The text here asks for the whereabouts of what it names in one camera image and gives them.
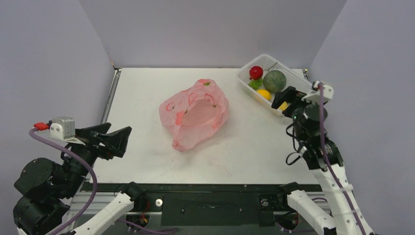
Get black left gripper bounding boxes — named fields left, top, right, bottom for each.
left=61, top=121, right=132, bottom=195

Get brown fake fruit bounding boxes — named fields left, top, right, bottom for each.
left=263, top=70, right=287, bottom=94

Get yellow fake lemon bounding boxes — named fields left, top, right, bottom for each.
left=256, top=89, right=272, bottom=101

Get green fake grapes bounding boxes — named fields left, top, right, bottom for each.
left=248, top=78, right=263, bottom=91

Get red fake apple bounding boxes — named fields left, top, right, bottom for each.
left=249, top=66, right=264, bottom=80

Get pink plastic bag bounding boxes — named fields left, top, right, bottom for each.
left=159, top=79, right=229, bottom=152

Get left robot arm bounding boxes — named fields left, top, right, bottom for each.
left=13, top=117, right=132, bottom=235

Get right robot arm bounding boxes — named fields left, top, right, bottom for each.
left=272, top=82, right=375, bottom=235

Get orange fake fruit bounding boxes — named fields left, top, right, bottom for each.
left=278, top=101, right=290, bottom=111

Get white plastic basket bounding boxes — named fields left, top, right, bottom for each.
left=236, top=54, right=312, bottom=117

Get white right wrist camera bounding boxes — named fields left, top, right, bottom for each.
left=301, top=81, right=334, bottom=104

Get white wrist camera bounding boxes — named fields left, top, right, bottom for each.
left=301, top=81, right=334, bottom=104
left=33, top=117, right=86, bottom=145

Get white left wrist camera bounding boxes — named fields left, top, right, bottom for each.
left=33, top=117, right=86, bottom=145

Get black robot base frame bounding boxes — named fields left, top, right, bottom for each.
left=81, top=182, right=328, bottom=228

